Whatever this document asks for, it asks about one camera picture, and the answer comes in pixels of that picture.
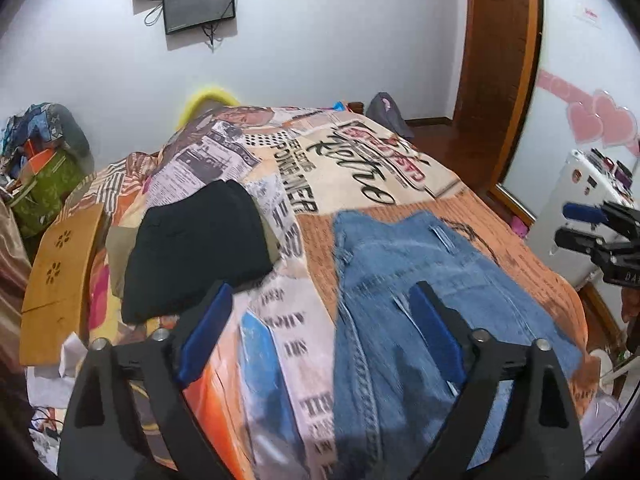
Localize blue denim jeans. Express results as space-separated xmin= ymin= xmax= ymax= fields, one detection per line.
xmin=333 ymin=211 xmax=582 ymax=479

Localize right hand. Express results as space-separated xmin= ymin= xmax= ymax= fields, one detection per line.
xmin=620 ymin=287 xmax=640 ymax=323

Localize white plastic bag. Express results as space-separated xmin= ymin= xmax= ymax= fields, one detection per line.
xmin=26 ymin=333 xmax=88 ymax=410

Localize yellow pink fleece blanket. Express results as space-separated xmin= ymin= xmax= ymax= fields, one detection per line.
xmin=88 ymin=248 xmax=129 ymax=344

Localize newspaper print bedspread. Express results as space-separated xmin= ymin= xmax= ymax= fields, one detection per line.
xmin=60 ymin=104 xmax=601 ymax=480

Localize striped pink curtain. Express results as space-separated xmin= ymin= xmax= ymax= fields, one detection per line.
xmin=0 ymin=202 xmax=32 ymax=372

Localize olive green folded garment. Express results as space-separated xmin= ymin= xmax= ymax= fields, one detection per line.
xmin=105 ymin=219 xmax=280 ymax=299

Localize black folded garment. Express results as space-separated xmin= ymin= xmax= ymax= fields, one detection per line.
xmin=122 ymin=180 xmax=273 ymax=324

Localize wooden door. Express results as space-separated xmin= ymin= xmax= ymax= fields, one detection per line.
xmin=454 ymin=0 xmax=540 ymax=190

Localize grey cap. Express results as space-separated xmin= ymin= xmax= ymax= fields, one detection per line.
xmin=366 ymin=92 xmax=414 ymax=140

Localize green patterned bag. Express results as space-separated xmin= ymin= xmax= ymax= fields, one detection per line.
xmin=9 ymin=151 xmax=85 ymax=238

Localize pile of colourful clothes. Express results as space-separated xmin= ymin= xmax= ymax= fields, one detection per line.
xmin=1 ymin=102 xmax=90 ymax=176

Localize yellow pillow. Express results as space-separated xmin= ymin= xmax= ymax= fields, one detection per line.
xmin=176 ymin=87 xmax=240 ymax=130

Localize pink heart wall decoration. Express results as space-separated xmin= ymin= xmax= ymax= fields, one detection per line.
xmin=536 ymin=70 xmax=639 ymax=157

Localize small black wall monitor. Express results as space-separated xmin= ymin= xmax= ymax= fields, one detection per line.
xmin=163 ymin=0 xmax=235 ymax=35

